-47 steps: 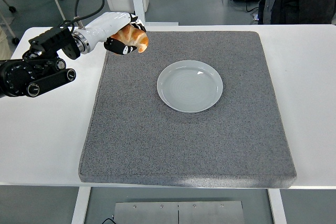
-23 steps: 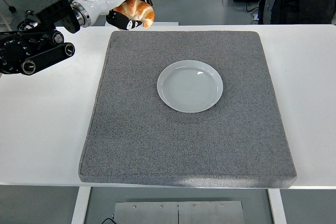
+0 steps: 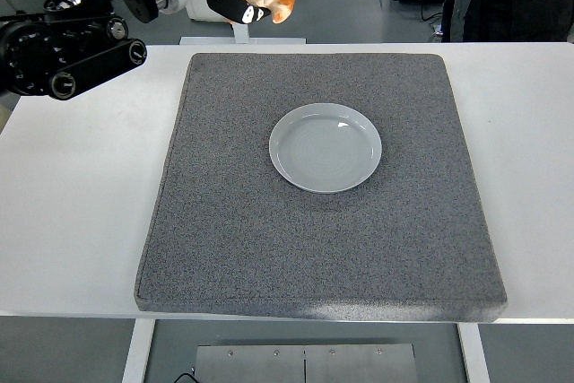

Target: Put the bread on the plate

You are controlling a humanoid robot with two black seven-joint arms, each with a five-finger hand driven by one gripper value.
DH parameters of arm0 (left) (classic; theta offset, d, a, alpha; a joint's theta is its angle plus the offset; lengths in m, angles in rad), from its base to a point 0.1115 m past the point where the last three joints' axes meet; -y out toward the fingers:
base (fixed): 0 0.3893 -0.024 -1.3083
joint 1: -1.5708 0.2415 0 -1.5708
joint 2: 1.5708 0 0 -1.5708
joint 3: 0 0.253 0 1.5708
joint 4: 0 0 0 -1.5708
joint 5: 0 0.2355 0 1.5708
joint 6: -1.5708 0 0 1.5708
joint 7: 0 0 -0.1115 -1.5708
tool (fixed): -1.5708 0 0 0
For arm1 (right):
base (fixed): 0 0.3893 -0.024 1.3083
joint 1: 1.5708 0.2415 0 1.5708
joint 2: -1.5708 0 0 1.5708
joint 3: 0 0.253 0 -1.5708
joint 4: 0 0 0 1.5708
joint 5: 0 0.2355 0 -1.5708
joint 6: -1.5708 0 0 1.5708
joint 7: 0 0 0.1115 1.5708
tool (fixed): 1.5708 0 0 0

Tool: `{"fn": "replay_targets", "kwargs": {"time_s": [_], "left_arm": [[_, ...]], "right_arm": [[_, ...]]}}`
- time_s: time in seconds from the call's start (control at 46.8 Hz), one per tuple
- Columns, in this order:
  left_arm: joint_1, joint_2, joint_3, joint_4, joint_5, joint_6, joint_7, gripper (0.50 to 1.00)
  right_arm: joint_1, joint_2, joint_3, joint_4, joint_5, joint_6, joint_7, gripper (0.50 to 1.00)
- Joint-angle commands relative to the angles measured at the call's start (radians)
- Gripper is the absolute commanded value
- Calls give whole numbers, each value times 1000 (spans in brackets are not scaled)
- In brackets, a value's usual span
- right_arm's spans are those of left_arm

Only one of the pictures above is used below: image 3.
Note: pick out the grey round plate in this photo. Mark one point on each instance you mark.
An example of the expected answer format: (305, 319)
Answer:
(323, 150)

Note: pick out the white table leg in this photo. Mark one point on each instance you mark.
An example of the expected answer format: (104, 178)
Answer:
(136, 351)
(474, 354)

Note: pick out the grey metal plate with screws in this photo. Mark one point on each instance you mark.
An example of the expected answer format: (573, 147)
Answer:
(305, 362)

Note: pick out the white cabinet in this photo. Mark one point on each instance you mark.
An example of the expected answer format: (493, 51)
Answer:
(199, 13)

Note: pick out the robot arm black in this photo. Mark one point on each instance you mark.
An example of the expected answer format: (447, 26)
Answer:
(27, 55)

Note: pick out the grey speckled mat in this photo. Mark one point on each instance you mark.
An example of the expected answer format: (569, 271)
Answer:
(314, 244)

